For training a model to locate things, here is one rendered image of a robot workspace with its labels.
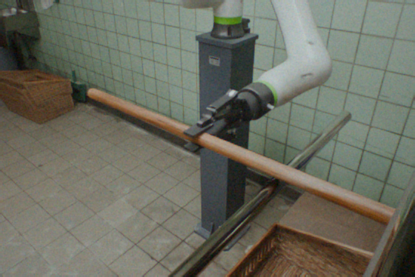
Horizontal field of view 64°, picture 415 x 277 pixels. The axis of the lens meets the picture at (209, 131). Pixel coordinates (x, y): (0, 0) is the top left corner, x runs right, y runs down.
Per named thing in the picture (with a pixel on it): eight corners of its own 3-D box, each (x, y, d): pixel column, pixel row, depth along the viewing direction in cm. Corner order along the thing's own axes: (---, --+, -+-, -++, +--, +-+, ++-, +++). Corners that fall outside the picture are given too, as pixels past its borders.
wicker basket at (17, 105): (33, 128, 318) (25, 102, 304) (1, 113, 345) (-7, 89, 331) (75, 109, 353) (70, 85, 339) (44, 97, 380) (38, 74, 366)
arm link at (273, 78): (279, 105, 105) (261, 75, 105) (311, 88, 96) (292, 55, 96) (256, 121, 96) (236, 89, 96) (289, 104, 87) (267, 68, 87)
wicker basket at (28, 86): (31, 111, 309) (22, 83, 295) (-3, 98, 334) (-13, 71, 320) (74, 92, 345) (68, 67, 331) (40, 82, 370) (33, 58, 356)
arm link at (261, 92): (241, 107, 97) (244, 77, 92) (278, 119, 91) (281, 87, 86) (230, 115, 93) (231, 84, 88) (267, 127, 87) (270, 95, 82)
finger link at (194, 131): (213, 126, 75) (213, 123, 75) (193, 138, 70) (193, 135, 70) (203, 122, 77) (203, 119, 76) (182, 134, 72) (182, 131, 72)
